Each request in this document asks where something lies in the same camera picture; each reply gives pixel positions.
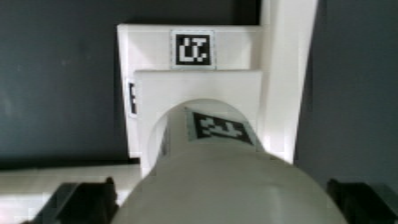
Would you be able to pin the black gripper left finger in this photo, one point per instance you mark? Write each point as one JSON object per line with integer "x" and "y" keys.
{"x": 80, "y": 204}

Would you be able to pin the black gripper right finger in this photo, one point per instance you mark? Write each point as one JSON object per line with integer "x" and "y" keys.
{"x": 359, "y": 203}

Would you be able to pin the white lamp bulb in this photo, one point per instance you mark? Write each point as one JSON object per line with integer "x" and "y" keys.
{"x": 223, "y": 184}

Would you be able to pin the white lamp base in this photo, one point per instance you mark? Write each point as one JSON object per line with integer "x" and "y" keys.
{"x": 185, "y": 63}

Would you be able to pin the white front fence rail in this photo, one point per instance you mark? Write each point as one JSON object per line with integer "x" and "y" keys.
{"x": 29, "y": 185}

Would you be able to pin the white fence rail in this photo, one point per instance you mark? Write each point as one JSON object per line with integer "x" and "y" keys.
{"x": 29, "y": 185}
{"x": 287, "y": 23}

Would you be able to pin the white right fence rail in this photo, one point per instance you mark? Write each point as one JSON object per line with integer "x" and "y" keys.
{"x": 287, "y": 23}

